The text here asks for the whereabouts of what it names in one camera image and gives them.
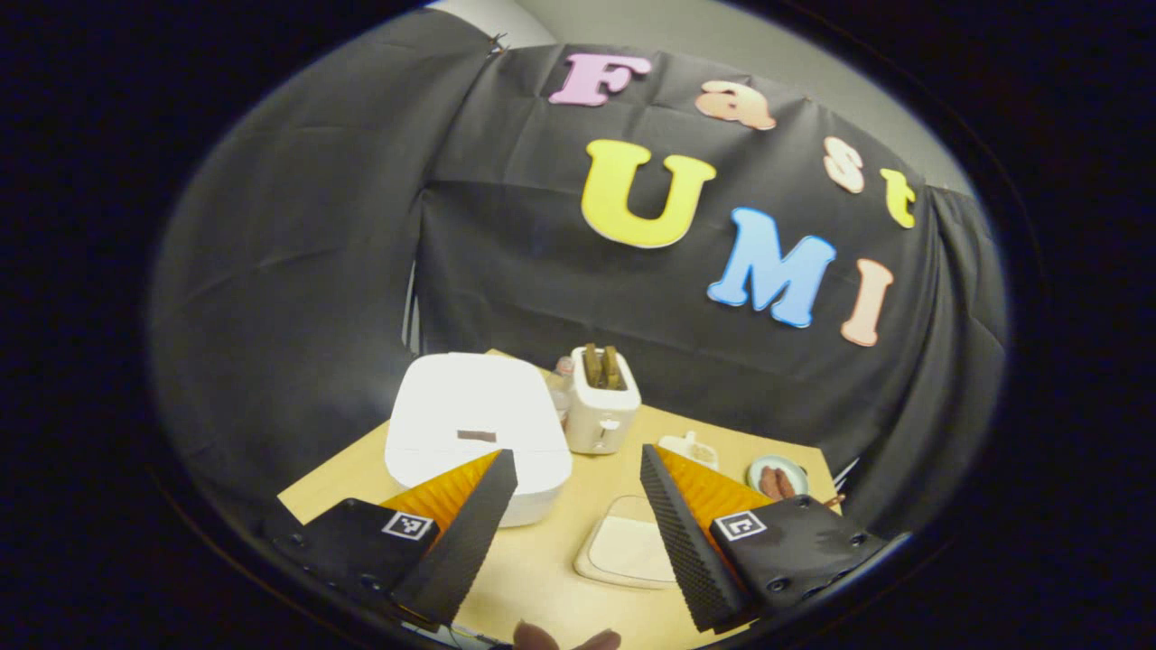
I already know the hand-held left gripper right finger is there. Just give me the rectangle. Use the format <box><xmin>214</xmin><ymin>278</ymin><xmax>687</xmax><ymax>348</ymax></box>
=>
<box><xmin>639</xmin><ymin>442</ymin><xmax>890</xmax><ymax>635</ymax></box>

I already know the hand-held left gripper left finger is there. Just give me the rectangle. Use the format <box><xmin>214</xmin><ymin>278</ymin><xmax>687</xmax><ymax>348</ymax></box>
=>
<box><xmin>266</xmin><ymin>449</ymin><xmax>520</xmax><ymax>633</ymax></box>

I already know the clear box of rice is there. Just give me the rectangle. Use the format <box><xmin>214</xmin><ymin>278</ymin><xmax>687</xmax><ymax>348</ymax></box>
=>
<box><xmin>573</xmin><ymin>495</ymin><xmax>680</xmax><ymax>590</ymax></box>

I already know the white rice cooker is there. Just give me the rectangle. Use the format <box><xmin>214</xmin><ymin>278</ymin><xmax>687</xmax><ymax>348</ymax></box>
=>
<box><xmin>384</xmin><ymin>352</ymin><xmax>573</xmax><ymax>529</ymax></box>

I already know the white chopstick holder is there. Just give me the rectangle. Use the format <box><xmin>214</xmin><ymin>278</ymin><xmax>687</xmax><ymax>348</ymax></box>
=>
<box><xmin>564</xmin><ymin>343</ymin><xmax>642</xmax><ymax>455</ymax></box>

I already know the white divided grain dish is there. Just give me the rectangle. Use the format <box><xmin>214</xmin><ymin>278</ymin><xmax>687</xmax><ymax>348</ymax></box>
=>
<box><xmin>657</xmin><ymin>431</ymin><xmax>721</xmax><ymax>472</ymax></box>

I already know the green plate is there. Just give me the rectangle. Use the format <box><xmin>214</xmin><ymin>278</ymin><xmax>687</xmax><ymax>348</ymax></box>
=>
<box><xmin>747</xmin><ymin>454</ymin><xmax>811</xmax><ymax>503</ymax></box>

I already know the small clear bottle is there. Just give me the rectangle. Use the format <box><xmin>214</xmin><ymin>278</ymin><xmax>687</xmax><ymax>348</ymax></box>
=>
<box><xmin>546</xmin><ymin>357</ymin><xmax>577</xmax><ymax>427</ymax></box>

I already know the black backdrop cloth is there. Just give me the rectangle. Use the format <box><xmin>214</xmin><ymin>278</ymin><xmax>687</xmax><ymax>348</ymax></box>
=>
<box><xmin>149</xmin><ymin>9</ymin><xmax>1008</xmax><ymax>543</ymax></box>

